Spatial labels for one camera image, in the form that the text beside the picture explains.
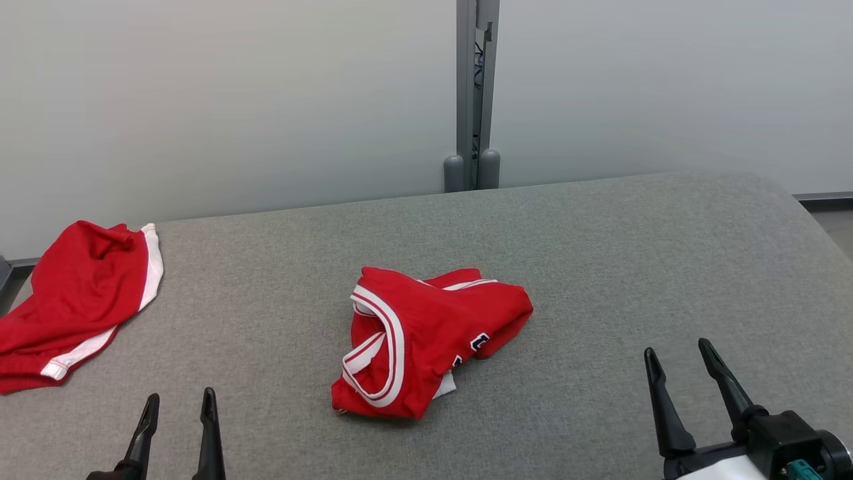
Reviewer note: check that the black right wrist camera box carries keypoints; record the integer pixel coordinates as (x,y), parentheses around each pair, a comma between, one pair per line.
(796,440)

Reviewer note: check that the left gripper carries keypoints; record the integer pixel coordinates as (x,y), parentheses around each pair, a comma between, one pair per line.
(103,476)

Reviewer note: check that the grey cylindrical post foot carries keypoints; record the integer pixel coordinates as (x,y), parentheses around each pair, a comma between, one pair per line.
(454,174)
(490,170)

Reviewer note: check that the grey floor skirting strip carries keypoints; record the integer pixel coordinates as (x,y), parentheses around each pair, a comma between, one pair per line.
(825,197)

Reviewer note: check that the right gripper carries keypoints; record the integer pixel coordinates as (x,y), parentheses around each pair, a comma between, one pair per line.
(720,463)

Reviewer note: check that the grey metal partition post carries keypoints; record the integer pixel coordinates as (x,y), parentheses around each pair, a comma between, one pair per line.
(466,80)

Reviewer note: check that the red shorts white side stripe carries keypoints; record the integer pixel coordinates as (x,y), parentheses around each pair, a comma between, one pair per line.
(80,293)

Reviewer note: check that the red basketball jersey white trim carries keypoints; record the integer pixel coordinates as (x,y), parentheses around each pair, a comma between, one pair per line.
(426,333)

